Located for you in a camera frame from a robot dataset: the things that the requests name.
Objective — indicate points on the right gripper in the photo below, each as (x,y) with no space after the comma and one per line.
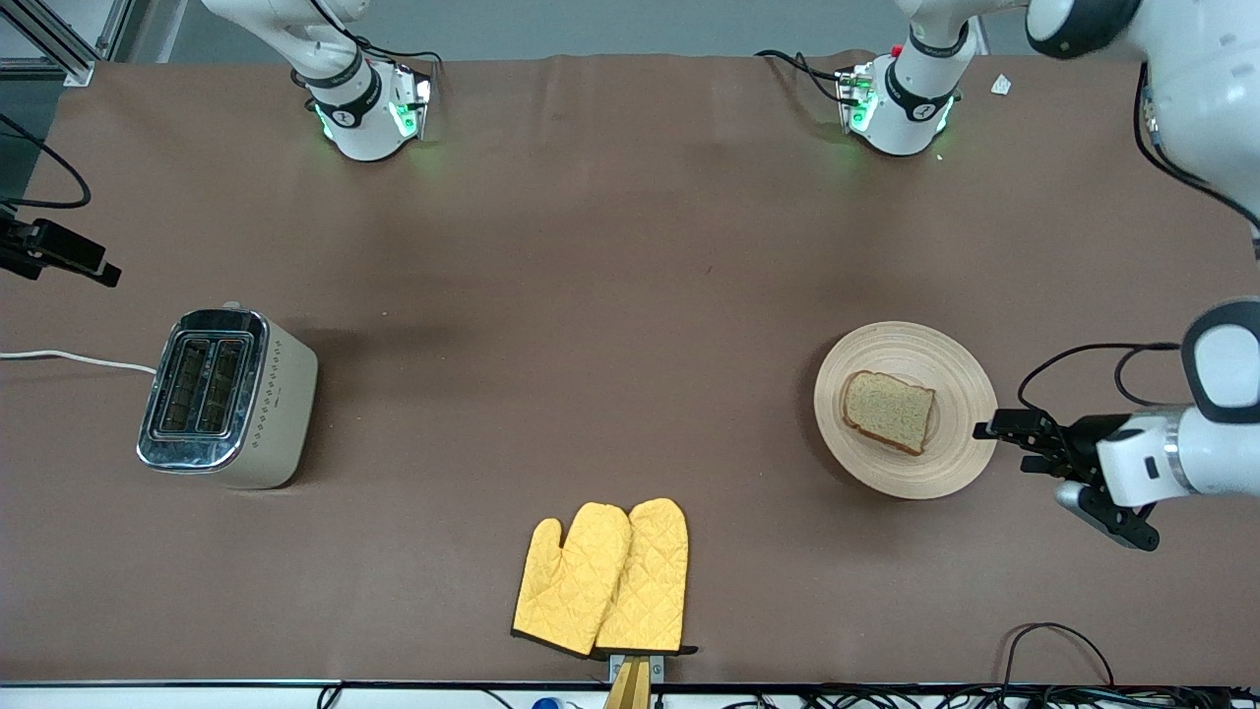
(30,246)

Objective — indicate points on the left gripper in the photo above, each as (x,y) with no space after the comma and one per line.
(1079,438)

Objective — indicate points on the round light wooden plate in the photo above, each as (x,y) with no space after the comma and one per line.
(906,345)

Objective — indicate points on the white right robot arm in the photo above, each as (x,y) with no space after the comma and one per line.
(354,128)

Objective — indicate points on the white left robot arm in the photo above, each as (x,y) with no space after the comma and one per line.
(1216,98)

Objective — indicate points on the slice of brown toast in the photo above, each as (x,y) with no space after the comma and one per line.
(886,409)

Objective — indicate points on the beige and chrome toaster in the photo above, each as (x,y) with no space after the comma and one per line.
(266,414)

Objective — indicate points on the small white paper scrap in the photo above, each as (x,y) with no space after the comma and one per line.
(1001,85)

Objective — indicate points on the yellow quilted oven mitt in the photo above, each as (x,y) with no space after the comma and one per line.
(566,591)
(650,581)

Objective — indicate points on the brown table cover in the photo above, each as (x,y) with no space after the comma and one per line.
(630,295)

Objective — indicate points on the metal clamp with wooden strip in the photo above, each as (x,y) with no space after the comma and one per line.
(632,684)

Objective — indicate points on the small blue object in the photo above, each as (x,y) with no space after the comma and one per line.
(548,703)

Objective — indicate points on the aluminium frame profile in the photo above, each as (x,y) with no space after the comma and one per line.
(59,39)

